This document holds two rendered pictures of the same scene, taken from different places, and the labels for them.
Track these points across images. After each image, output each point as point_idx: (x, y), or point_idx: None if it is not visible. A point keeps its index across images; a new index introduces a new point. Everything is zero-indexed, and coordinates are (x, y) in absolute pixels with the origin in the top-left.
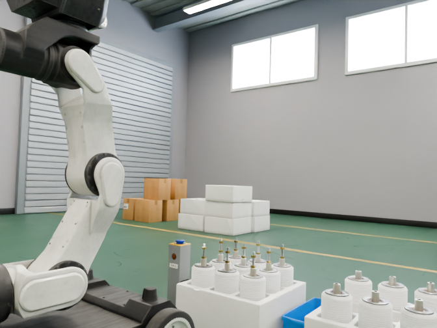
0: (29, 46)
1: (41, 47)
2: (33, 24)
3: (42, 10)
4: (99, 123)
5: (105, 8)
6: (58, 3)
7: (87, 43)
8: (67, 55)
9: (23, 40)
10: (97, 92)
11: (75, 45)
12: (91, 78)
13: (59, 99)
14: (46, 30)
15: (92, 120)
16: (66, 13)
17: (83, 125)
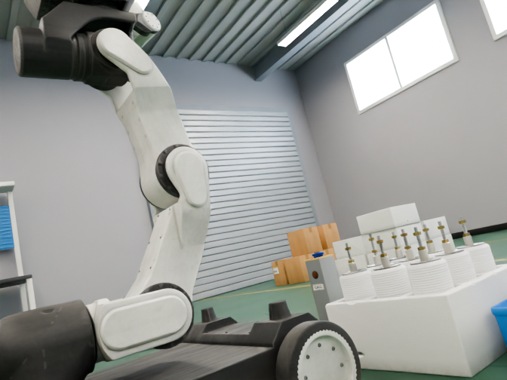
0: (50, 35)
1: (65, 34)
2: (50, 11)
3: (62, 1)
4: (160, 112)
5: None
6: None
7: (125, 28)
8: (97, 38)
9: (42, 31)
10: (146, 73)
11: None
12: (133, 57)
13: (113, 103)
14: (66, 16)
15: (150, 108)
16: None
17: (139, 116)
